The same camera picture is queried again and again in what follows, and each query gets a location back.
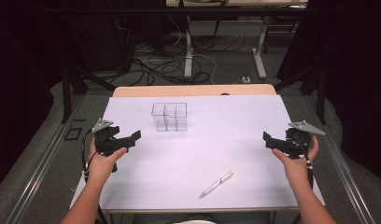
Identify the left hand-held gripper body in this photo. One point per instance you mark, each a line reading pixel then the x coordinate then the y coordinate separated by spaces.
pixel 106 141

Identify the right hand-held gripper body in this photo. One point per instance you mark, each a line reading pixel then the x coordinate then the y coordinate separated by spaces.
pixel 299 143

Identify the clear plastic organizer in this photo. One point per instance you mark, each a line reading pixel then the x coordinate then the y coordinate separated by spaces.
pixel 170 123

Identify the silver pen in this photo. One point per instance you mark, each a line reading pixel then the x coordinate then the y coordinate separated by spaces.
pixel 216 184

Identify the person's right hand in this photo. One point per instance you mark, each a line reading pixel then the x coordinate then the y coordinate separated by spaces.
pixel 296 169

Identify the person's left hand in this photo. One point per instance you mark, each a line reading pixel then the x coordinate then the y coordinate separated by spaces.
pixel 100 168

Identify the black metal stand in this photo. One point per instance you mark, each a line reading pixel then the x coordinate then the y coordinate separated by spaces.
pixel 319 90
pixel 67 93

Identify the white plug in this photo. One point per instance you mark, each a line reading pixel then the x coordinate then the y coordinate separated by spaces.
pixel 246 80

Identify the white table mat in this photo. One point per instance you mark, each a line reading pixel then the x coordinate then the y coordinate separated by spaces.
pixel 194 161

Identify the wooden table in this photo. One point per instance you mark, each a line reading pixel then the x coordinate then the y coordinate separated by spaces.
pixel 191 90

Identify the white desk leg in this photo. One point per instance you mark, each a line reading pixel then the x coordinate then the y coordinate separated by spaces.
pixel 188 59
pixel 259 59

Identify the light desk top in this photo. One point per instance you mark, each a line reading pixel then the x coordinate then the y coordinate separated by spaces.
pixel 235 2

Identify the metal floor rail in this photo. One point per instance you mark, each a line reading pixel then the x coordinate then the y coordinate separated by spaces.
pixel 344 168
pixel 42 168

